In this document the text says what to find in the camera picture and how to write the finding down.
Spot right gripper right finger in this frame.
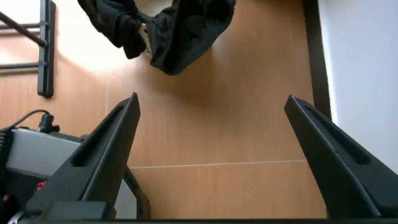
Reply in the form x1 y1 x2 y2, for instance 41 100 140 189
284 94 398 218

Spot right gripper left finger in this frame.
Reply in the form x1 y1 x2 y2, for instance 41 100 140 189
25 91 142 219

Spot black shorts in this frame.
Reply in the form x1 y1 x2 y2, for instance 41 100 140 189
145 0 237 76

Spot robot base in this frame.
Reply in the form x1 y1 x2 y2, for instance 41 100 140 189
0 124 152 221

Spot black clothes rack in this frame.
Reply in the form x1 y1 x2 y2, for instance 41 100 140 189
0 0 57 99

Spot black cable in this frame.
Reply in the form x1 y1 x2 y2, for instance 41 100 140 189
0 108 61 134

